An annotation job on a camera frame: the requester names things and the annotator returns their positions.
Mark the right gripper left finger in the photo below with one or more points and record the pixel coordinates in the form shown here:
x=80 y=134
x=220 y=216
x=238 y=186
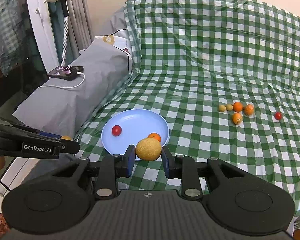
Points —
x=109 y=169

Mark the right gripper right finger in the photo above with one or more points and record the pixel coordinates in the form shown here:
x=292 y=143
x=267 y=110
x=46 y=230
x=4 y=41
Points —
x=187 y=170

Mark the large red cherry tomato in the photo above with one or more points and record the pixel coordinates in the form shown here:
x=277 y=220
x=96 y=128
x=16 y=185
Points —
x=116 y=130

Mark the tan longan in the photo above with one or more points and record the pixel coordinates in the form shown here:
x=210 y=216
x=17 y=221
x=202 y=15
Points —
x=229 y=107
x=65 y=137
x=222 y=108
x=148 y=149

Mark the lone orange mandarin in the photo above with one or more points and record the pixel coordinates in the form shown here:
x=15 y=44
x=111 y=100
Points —
x=155 y=136

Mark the blue round plate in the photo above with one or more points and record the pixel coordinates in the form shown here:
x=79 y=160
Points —
x=136 y=125

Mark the grey sofa armrest cover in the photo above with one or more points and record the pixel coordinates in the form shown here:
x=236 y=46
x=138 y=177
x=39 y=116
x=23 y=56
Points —
x=62 y=107

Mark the lower orange kumquat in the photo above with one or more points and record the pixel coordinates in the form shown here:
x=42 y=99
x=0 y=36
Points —
x=237 y=118

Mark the top orange kumquat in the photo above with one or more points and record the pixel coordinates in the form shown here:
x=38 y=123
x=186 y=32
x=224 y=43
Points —
x=237 y=107

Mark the right wrapped orange kumquat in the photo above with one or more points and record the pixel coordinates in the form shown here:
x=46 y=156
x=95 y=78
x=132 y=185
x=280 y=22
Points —
x=249 y=109

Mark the black smartphone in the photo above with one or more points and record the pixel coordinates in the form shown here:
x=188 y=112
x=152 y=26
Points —
x=67 y=73

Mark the green checkered tablecloth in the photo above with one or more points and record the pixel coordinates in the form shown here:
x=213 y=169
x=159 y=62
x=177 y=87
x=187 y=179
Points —
x=189 y=57

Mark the small red cherry tomato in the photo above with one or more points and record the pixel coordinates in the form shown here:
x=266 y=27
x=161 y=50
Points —
x=278 y=116

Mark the grey curtain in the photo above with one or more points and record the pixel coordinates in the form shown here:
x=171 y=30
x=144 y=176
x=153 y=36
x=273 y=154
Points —
x=72 y=28

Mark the white door frame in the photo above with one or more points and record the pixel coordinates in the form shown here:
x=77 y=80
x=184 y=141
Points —
x=43 y=32

